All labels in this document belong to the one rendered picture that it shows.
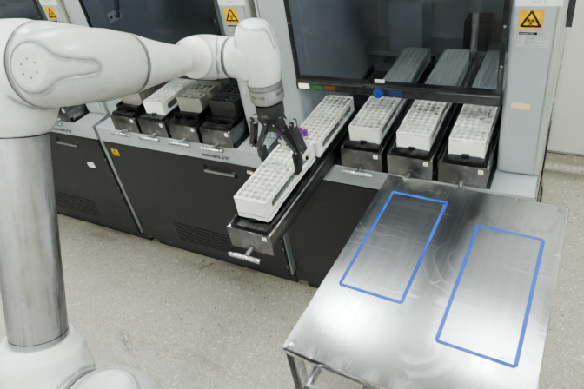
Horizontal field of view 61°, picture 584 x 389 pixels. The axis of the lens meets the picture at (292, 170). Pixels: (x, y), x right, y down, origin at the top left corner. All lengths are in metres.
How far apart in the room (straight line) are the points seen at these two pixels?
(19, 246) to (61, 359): 0.22
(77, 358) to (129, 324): 1.34
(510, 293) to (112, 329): 1.73
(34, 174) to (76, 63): 0.24
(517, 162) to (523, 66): 0.29
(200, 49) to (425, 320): 0.79
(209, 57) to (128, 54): 0.47
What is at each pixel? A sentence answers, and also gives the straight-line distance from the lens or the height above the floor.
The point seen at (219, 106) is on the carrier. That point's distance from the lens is 1.84.
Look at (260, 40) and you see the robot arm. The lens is 1.20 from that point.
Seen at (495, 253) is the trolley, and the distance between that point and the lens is 1.20.
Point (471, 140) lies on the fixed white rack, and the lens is 1.47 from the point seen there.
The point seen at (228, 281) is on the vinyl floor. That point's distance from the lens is 2.35.
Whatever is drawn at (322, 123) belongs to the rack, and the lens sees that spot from 1.60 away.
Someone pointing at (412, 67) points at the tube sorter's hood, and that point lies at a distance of 1.44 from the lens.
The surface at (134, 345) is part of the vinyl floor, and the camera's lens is 2.29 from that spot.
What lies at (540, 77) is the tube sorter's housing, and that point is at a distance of 1.41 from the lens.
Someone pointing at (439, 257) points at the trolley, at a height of 0.82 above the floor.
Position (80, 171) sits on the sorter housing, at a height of 0.45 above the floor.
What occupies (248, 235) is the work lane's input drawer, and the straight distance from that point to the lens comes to 1.33.
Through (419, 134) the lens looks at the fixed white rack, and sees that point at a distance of 1.50.
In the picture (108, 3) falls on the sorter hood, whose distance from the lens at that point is 1.97.
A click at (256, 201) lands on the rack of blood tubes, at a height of 0.88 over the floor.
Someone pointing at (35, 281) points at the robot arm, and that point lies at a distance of 0.96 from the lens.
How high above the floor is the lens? 1.67
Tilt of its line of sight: 35 degrees down
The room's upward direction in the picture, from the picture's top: 11 degrees counter-clockwise
